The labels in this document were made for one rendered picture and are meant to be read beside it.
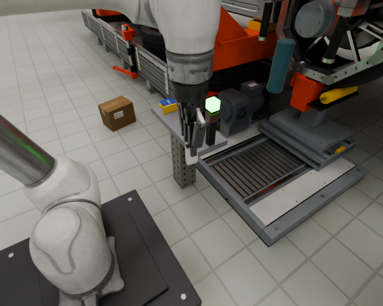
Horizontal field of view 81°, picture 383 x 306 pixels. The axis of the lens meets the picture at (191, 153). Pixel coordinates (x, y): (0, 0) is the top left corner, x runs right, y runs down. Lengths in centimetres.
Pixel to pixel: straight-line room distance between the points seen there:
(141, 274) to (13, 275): 41
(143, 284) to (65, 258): 27
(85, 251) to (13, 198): 108
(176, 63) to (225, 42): 102
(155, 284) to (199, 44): 66
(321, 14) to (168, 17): 82
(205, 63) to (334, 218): 120
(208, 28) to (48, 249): 55
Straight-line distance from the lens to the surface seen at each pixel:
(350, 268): 134
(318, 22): 114
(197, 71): 43
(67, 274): 67
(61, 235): 61
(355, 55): 136
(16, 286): 96
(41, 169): 72
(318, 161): 150
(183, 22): 40
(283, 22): 143
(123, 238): 87
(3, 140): 67
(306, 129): 159
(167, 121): 110
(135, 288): 80
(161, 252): 84
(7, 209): 163
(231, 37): 148
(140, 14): 53
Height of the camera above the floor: 106
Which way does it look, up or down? 42 degrees down
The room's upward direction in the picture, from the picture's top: straight up
